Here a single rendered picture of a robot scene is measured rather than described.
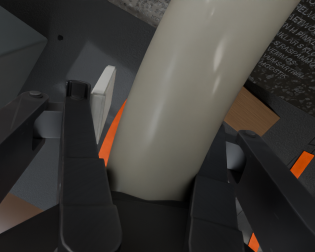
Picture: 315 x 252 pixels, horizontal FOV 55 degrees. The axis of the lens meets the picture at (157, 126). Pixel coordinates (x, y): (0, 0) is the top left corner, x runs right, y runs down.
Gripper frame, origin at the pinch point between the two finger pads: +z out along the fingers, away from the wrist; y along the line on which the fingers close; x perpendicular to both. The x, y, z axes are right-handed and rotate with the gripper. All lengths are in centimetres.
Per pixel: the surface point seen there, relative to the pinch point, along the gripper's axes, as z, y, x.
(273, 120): 68, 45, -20
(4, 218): 90, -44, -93
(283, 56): 18.0, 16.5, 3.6
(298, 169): 79, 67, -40
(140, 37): 83, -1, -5
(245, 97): 69, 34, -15
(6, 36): 67, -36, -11
